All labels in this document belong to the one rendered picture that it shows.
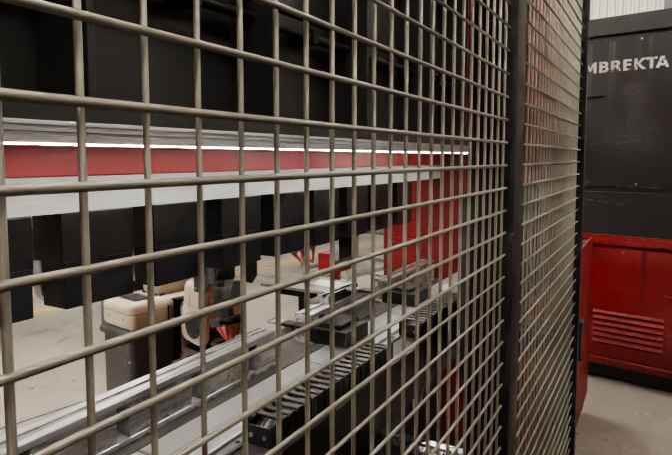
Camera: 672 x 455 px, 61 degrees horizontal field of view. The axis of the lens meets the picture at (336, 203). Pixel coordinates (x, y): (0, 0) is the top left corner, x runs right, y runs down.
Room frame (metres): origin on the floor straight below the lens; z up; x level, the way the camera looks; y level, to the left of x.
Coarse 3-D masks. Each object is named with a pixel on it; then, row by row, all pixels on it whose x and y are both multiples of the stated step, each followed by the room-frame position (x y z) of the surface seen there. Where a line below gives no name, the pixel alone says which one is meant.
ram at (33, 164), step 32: (32, 160) 0.91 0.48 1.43; (64, 160) 0.95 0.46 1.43; (96, 160) 1.01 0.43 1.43; (128, 160) 1.07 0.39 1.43; (160, 160) 1.14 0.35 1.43; (192, 160) 1.22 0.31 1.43; (224, 160) 1.30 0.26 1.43; (256, 160) 1.41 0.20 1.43; (288, 160) 1.53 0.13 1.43; (320, 160) 1.67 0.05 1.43; (384, 160) 2.06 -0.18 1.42; (416, 160) 2.33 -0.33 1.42; (96, 192) 1.01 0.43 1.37; (128, 192) 1.07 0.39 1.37; (160, 192) 1.14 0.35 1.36; (192, 192) 1.21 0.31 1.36; (224, 192) 1.30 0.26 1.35; (256, 192) 1.41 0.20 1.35
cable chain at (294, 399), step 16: (368, 352) 1.13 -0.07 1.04; (384, 352) 1.15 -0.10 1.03; (336, 368) 1.04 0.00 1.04; (368, 368) 1.08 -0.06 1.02; (304, 384) 0.97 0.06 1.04; (320, 384) 0.99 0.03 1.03; (336, 384) 0.97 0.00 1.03; (288, 400) 0.90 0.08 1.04; (304, 400) 0.90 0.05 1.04; (320, 400) 0.92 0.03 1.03; (336, 400) 0.97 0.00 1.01; (256, 416) 0.85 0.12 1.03; (272, 416) 0.84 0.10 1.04; (288, 416) 0.85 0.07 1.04; (304, 416) 0.88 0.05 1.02; (256, 432) 0.82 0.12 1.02; (272, 432) 0.81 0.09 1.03; (288, 432) 0.85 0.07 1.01
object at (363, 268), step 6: (300, 258) 5.46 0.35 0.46; (378, 258) 5.96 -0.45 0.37; (300, 264) 5.46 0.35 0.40; (360, 264) 5.82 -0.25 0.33; (366, 264) 5.82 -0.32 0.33; (378, 264) 5.81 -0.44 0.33; (300, 270) 5.46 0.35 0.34; (312, 270) 5.36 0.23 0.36; (348, 270) 5.08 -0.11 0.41; (360, 270) 5.50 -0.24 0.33; (366, 270) 5.50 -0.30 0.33; (378, 270) 5.44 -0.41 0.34; (324, 276) 5.27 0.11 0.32; (342, 276) 5.12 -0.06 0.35; (348, 276) 5.08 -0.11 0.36; (360, 276) 5.22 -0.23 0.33; (378, 276) 5.93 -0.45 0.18
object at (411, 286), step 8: (360, 288) 1.84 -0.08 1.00; (368, 288) 1.83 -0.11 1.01; (400, 288) 1.71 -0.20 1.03; (408, 288) 1.71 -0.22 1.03; (424, 288) 1.76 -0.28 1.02; (384, 296) 1.73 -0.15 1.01; (392, 296) 1.71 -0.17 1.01; (400, 296) 1.70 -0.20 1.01; (408, 296) 1.69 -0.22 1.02; (424, 296) 1.75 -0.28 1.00; (400, 304) 1.70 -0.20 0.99; (408, 304) 1.69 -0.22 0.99
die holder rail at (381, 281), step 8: (408, 264) 2.44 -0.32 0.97; (424, 264) 2.45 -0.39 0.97; (432, 264) 2.54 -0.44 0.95; (392, 272) 2.27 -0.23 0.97; (400, 272) 2.27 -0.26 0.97; (408, 272) 2.29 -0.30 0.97; (432, 272) 2.54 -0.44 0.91; (376, 280) 2.15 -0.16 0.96; (384, 280) 2.13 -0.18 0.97; (392, 280) 2.15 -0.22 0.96; (400, 280) 2.23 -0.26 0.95; (424, 280) 2.45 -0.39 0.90; (432, 280) 2.54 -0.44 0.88
